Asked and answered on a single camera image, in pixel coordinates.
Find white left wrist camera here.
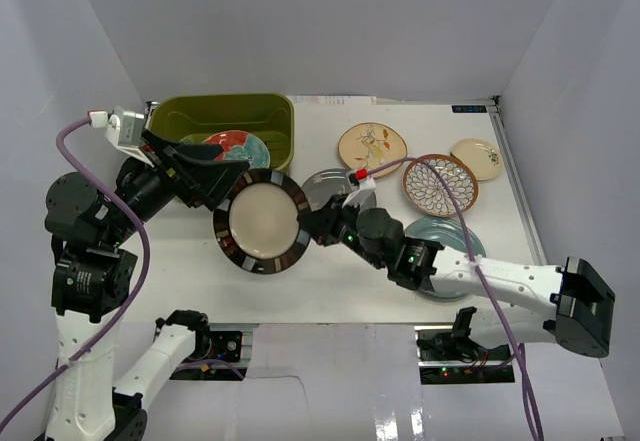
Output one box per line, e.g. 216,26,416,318
87,106,152,166

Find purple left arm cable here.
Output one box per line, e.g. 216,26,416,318
0,109,152,441

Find small cream flower plate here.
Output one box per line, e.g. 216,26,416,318
450,138,504,181

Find light blue ceramic plate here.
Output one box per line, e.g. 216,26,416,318
405,216,466,302

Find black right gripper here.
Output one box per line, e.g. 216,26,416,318
298,193,386,270

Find olive green plastic bin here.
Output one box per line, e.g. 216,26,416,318
147,93,295,173

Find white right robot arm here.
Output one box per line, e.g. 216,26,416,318
298,196,616,360

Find blue label sticker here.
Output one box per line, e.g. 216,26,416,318
451,105,487,114

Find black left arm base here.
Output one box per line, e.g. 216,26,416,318
172,331,247,381

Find white paper sheets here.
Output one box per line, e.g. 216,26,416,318
288,95,377,106

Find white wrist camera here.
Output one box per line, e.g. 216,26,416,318
87,106,152,166
342,169,376,207

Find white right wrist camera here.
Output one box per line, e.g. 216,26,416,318
342,169,376,207

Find beige bird branch plate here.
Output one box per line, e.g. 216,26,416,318
338,122,408,171

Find grey reindeer snowflake plate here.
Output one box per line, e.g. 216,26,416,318
302,168,377,211

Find brown rimmed petal pattern bowl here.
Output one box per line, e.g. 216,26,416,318
403,154,479,218

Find dark rimmed cream plate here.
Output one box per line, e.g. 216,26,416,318
213,168,311,275

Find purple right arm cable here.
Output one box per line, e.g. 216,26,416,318
367,155,545,441

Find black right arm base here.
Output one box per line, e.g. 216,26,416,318
414,325,515,386

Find red and teal floral plate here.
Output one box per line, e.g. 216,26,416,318
202,130,271,168

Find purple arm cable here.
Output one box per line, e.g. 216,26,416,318
367,155,545,441
0,109,152,441

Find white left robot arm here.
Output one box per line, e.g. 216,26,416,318
44,134,249,440

